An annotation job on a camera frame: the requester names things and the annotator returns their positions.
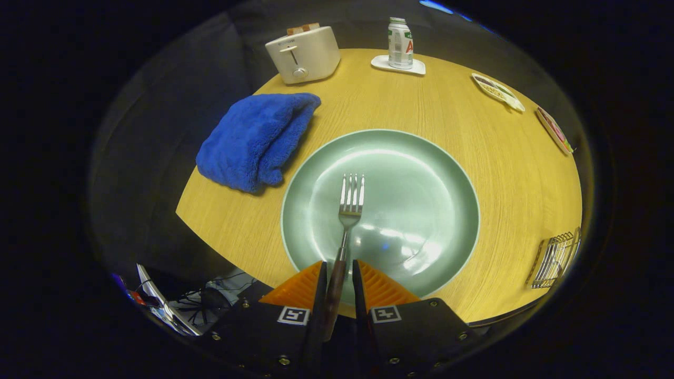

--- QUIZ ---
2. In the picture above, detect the silver metal object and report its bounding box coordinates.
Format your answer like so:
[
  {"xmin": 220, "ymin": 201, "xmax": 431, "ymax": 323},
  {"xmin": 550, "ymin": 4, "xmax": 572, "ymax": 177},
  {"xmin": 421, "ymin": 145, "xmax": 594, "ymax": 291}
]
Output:
[{"xmin": 136, "ymin": 263, "xmax": 201, "ymax": 336}]

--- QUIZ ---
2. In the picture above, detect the white plastic bottle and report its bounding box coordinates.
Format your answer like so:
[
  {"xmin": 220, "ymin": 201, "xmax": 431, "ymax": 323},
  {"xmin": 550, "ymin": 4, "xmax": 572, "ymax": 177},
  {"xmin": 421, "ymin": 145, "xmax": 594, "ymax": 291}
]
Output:
[{"xmin": 388, "ymin": 17, "xmax": 414, "ymax": 70}]

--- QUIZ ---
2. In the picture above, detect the white toaster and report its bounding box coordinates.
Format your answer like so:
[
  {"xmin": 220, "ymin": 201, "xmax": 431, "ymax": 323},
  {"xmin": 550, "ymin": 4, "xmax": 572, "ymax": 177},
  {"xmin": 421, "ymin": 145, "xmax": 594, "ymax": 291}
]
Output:
[{"xmin": 265, "ymin": 25, "xmax": 341, "ymax": 85}]

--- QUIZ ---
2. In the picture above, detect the white square coaster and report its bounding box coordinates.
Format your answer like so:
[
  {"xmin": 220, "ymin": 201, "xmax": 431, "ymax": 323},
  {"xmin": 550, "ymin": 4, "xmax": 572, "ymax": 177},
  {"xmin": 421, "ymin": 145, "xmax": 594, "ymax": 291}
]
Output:
[{"xmin": 371, "ymin": 55, "xmax": 426, "ymax": 76}]

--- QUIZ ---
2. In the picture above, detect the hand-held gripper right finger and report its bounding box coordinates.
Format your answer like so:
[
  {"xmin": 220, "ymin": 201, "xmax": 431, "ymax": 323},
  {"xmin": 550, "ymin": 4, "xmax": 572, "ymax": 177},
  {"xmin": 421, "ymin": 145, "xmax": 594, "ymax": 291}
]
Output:
[{"xmin": 352, "ymin": 259, "xmax": 480, "ymax": 377}]

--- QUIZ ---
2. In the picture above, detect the black backdrop cloth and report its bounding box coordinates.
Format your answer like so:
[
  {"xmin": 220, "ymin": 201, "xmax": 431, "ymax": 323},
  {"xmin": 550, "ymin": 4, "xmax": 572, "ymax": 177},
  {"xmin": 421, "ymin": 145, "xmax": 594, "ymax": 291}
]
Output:
[{"xmin": 87, "ymin": 0, "xmax": 580, "ymax": 295}]

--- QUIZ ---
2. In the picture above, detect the pale green plate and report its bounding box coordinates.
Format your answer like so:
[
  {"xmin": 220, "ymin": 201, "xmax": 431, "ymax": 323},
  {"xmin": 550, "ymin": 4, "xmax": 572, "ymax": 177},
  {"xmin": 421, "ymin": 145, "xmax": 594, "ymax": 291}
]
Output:
[{"xmin": 280, "ymin": 129, "xmax": 481, "ymax": 306}]

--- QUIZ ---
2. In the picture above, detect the metal wire basket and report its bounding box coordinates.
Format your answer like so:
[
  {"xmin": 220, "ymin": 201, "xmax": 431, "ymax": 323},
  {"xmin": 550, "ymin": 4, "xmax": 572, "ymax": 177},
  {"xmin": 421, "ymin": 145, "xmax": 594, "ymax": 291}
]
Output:
[{"xmin": 526, "ymin": 227, "xmax": 582, "ymax": 289}]

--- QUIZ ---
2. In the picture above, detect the white divided bean tray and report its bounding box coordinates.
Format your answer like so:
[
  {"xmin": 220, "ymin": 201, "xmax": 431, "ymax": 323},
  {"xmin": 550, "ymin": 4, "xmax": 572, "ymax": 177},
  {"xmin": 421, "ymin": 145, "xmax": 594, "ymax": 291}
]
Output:
[{"xmin": 471, "ymin": 73, "xmax": 526, "ymax": 113}]

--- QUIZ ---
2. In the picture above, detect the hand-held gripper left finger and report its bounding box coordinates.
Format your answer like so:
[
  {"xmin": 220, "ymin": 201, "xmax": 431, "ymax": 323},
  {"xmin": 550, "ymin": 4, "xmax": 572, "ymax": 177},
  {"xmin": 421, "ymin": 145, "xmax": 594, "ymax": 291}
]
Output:
[{"xmin": 195, "ymin": 260, "xmax": 328, "ymax": 377}]

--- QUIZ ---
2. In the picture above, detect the metal fork with brown handle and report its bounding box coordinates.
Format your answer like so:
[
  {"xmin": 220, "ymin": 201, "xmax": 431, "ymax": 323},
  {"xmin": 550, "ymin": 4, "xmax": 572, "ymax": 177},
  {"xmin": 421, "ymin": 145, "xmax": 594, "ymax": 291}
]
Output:
[{"xmin": 322, "ymin": 174, "xmax": 365, "ymax": 342}]

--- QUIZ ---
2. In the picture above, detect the white plate of food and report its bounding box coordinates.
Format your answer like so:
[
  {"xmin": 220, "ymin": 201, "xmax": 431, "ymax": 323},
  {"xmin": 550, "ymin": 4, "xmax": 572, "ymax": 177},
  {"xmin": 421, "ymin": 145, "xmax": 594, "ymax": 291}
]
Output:
[{"xmin": 536, "ymin": 107, "xmax": 574, "ymax": 155}]

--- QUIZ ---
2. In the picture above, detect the tangle of black cables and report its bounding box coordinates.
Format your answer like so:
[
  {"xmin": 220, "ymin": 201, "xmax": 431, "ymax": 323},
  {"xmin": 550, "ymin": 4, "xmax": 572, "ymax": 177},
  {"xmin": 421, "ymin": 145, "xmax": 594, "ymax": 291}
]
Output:
[{"xmin": 179, "ymin": 271, "xmax": 253, "ymax": 326}]

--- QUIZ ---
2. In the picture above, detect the blue towel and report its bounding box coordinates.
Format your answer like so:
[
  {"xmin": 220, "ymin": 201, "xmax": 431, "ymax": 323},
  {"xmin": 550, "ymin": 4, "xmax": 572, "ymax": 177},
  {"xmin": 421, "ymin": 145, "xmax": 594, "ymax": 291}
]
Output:
[{"xmin": 196, "ymin": 93, "xmax": 322, "ymax": 194}]

